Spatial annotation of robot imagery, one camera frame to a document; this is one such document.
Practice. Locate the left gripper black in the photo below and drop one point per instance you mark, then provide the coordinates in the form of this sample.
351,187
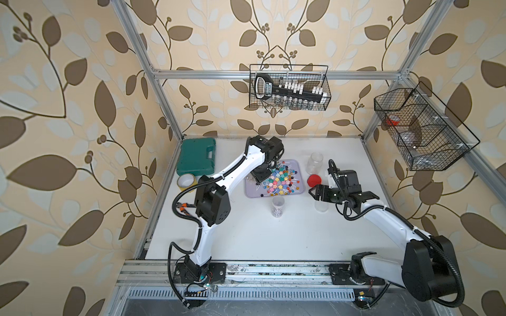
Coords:
261,178

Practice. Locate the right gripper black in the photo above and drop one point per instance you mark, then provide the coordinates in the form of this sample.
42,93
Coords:
325,190

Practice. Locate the clear jar colourful candies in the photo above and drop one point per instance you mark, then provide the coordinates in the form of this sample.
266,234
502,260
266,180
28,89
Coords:
321,206

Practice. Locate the clear jar dark beads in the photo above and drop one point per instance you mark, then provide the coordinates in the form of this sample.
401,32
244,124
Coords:
277,206

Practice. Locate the red jar lid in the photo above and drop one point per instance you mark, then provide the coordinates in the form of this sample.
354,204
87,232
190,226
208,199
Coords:
314,180

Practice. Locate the clear candy jar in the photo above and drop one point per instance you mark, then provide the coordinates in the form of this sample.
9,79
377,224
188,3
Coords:
314,163

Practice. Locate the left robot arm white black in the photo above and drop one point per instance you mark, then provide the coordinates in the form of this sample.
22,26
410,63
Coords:
207,203

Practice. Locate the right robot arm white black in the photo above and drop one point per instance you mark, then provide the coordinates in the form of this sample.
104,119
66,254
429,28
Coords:
429,269

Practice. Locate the pile of star candies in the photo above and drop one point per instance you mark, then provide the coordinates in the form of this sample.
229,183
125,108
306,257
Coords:
283,181

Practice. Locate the pile of lollipops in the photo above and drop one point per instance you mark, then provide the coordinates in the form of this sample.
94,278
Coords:
294,173

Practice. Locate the lilac plastic tray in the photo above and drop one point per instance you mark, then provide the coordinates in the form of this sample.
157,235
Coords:
272,189

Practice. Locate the green plastic tool case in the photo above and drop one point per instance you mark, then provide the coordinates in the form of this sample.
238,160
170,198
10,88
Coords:
197,157

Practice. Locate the red item in basket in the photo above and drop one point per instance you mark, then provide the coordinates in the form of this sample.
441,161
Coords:
392,120

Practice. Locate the orange black pliers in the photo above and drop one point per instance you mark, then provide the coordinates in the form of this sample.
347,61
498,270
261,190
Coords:
184,208

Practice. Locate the black socket set rail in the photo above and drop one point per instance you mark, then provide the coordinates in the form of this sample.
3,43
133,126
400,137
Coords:
265,87

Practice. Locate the black wire basket centre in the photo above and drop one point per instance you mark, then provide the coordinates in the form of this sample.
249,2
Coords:
310,75

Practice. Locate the black wire basket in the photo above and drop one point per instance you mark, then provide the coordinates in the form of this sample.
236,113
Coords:
430,136
310,75

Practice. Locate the black wire basket right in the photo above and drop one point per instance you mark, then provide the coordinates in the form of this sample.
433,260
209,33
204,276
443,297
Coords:
430,136

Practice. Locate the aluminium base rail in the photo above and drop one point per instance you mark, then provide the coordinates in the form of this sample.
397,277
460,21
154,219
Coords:
241,273

